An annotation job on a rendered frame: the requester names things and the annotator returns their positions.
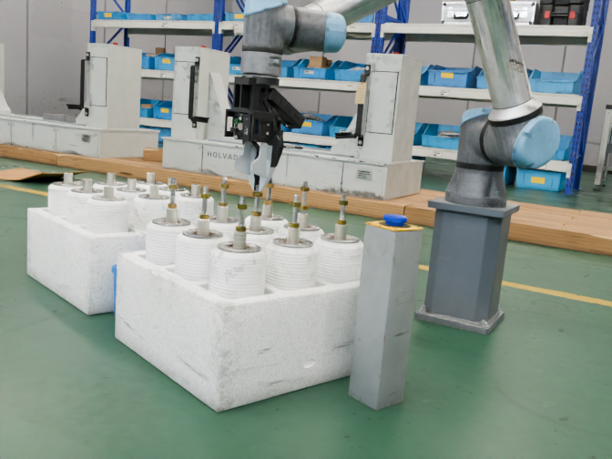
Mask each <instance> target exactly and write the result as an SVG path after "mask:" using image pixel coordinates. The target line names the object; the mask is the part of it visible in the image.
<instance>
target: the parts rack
mask: <svg viewBox="0 0 612 459"><path fill-rule="evenodd" d="M601 2H602V5H601ZM410 3H411V0H399V2H398V7H397V4H396V2H394V6H395V10H396V13H397V19H396V18H393V17H391V16H389V15H387V10H388V6H386V7H384V8H383V9H381V10H379V11H377V12H375V20H374V19H373V22H374V28H373V23H353V24H351V25H349V26H347V27H346V28H347V31H346V33H347V34H350V35H351V36H350V35H347V36H346V38H345V40H372V45H371V53H375V54H386V52H387V50H388V49H389V47H390V45H391V43H392V41H394V44H393V47H392V49H391V50H390V52H389V54H391V53H392V51H393V52H397V53H399V54H401V55H404V54H405V46H406V41H408V42H444V43H476V41H475V38H474V31H473V28H472V25H462V24H460V25H459V24H408V20H409V11H410ZM608 4H609V0H594V5H593V12H592V17H591V23H590V26H589V25H515V26H516V30H517V33H518V37H519V42H520V45H549V46H587V48H586V58H585V64H584V70H583V76H582V82H581V87H580V93H579V95H568V94H552V93H536V92H532V96H533V97H534V98H536V99H538V100H540V101H541V103H542V106H548V107H574V108H576V123H575V128H574V134H573V140H572V146H571V152H570V158H569V160H566V161H557V160H550V161H549V162H548V163H547V164H545V165H544V166H543V167H541V168H536V169H543V170H552V171H560V172H566V187H565V192H564V191H563V192H562V193H563V194H570V195H574V191H573V192H572V189H577V190H581V188H579V185H580V179H581V174H582V168H583V163H584V156H585V153H586V145H587V134H588V129H589V123H590V118H591V111H592V106H593V100H594V94H595V92H596V91H595V89H596V82H597V72H598V67H599V60H600V55H601V49H602V44H603V37H604V32H605V27H606V21H607V10H608ZM600 8H601V11H600ZM224 16H225V17H226V14H225V0H214V13H213V21H172V20H99V19H97V0H90V38H89V43H96V27H120V28H119V29H118V31H117V32H116V33H115V34H114V35H113V36H112V37H111V38H110V39H109V40H108V41H107V42H106V44H109V43H110V42H111V41H112V40H113V39H114V38H115V37H116V36H117V35H118V34H119V33H120V32H121V30H122V29H123V28H124V46H127V47H129V38H130V35H165V36H212V47H211V49H214V50H219V51H222V46H223V37H224V36H234V37H235V38H234V39H233V40H232V41H231V43H230V44H229V46H228V47H227V48H226V50H225V51H224V52H228V50H229V52H228V53H231V52H232V50H233V49H234V48H235V46H236V45H237V44H238V42H239V41H240V40H241V39H242V41H243V36H235V33H234V30H243V27H244V21H224ZM386 20H388V21H391V22H393V23H394V24H389V23H386ZM597 26H598V28H597ZM372 31H373V36H372ZM354 36H358V37H354ZM364 36H370V37H364ZM237 38H239V39H238V40H237ZM236 40H237V41H236ZM235 41H236V42H235ZM384 41H390V42H389V44H388V46H387V47H386V48H385V50H384V52H383V47H384ZM234 42H235V44H234ZM233 44H234V45H233ZM232 45H233V46H232ZM231 46H232V47H231ZM594 48H595V49H594ZM594 51H595V52H594ZM593 54H594V56H593ZM590 73H591V75H590ZM141 78H144V79H157V80H171V81H174V71H166V70H150V69H141ZM277 78H278V79H279V80H280V84H279V86H278V88H292V89H305V90H319V91H332V92H346V93H356V91H357V84H358V82H352V81H336V80H320V79H305V78H289V77H277ZM589 78H590V80H589ZM270 87H273V86H270ZM419 97H426V98H440V99H453V100H467V101H480V102H491V98H490V95H489V91H488V89H474V88H459V87H429V86H420V88H419ZM171 123H172V120H164V119H155V118H146V117H140V118H139V125H144V126H152V127H161V128H171ZM582 123H583V126H582ZM581 129H582V132H581ZM580 135H581V137H580ZM579 140H580V143H579ZM283 141H290V142H299V143H307V144H315V145H324V146H332V147H333V146H334V145H335V144H336V143H337V142H338V141H339V139H336V138H331V137H324V136H313V135H304V134H295V133H291V132H283ZM578 147H579V149H578ZM577 152H578V154H577ZM412 155H414V156H422V157H430V158H446V159H454V160H456V158H457V150H451V149H442V148H426V147H422V146H413V153H412ZM576 159H577V160H576ZM574 175H575V177H574ZM573 181H574V184H573ZM572 187H573V188H572ZM571 192H572V193H571Z"/></svg>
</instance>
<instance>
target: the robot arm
mask: <svg viewBox="0 0 612 459"><path fill-rule="evenodd" d="M396 1H398V0H317V1H315V2H313V3H311V4H309V5H306V6H304V7H297V6H291V5H287V4H288V2H287V0H246V2H245V9H244V14H243V16H244V27H243V41H242V52H241V64H240V72H241V74H243V76H235V77H234V91H233V106H232V109H228V108H226V115H225V130H224V137H234V138H235V139H238V140H242V144H243V151H242V155H241V156H240V157H239V158H237V159H235V161H234V168H235V169H236V170H237V171H239V172H242V173H244V174H247V175H248V179H249V182H250V185H251V188H252V190H256V189H255V188H256V185H259V191H263V190H264V188H265V187H266V185H267V184H268V182H269V181H270V178H271V176H272V174H273V172H274V170H275V168H276V167H277V166H278V163H279V160H280V158H281V153H282V151H283V131H284V130H283V129H281V124H282V125H283V126H284V127H286V128H290V129H295V128H299V129H301V126H302V124H303V122H304V119H305V117H304V116H303V115H302V114H301V113H300V112H299V111H298V110H297V109H296V108H295V107H294V106H293V105H292V104H291V103H290V102H289V101H288V100H287V99H286V98H285V97H284V96H283V95H282V94H281V93H280V92H279V91H278V90H277V89H276V88H272V87H270V86H273V87H278V86H279V84H280V80H279V79H278V78H277V77H280V76H281V60H282V55H286V56H289V55H292V54H297V53H304V52H311V51H315V52H323V54H325V53H337V52H339V51H340V50H341V49H342V47H343V44H344V42H345V38H346V31H347V28H346V27H347V26H350V25H351V24H353V23H355V22H357V21H359V20H361V19H363V18H365V17H366V16H368V15H371V14H373V13H375V12H377V11H379V10H381V9H383V8H384V7H386V6H387V5H390V4H392V3H394V2H396ZM464 1H465V2H466V6H467V9H468V13H469V16H470V20H471V24H472V28H473V31H474V38H475V41H476V44H477V48H478V52H479V56H480V59H481V63H482V67H483V70H484V76H485V80H486V84H487V87H488V91H489V95H490V98H491V102H492V105H493V107H487V108H482V107H481V108H473V109H468V110H466V111H465V112H464V113H463V116H462V122H461V124H460V136H459V143H458V150H457V158H456V165H455V171H454V174H453V176H452V178H451V180H450V182H449V185H448V187H447V189H446V191H445V195H444V200H446V201H449V202H453V203H456V204H462V205H467V206H475V207H484V208H505V207H506V204H507V194H506V189H505V180H504V169H505V165H507V166H512V167H518V168H522V169H525V168H541V167H543V166H544V165H545V164H547V163H548V162H549V161H550V160H551V159H552V158H553V156H554V155H555V153H556V151H557V149H558V146H559V142H560V130H559V126H558V124H557V123H556V122H555V121H554V120H553V119H552V118H551V117H548V116H545V114H544V110H543V106H542V103H541V101H540V100H538V99H536V98H534V97H533V96H532V92H531V88H530V84H529V80H528V76H527V73H526V68H525V61H524V58H523V53H522V49H521V46H520V42H519V37H518V33H517V30H516V26H515V19H514V15H513V11H512V6H511V3H510V0H464ZM228 117H232V127H230V131H227V126H228ZM234 125H235V127H234ZM257 142H266V143H267V144H268V145H267V144H264V143H263V144H261V146H259V145H258V143H257Z"/></svg>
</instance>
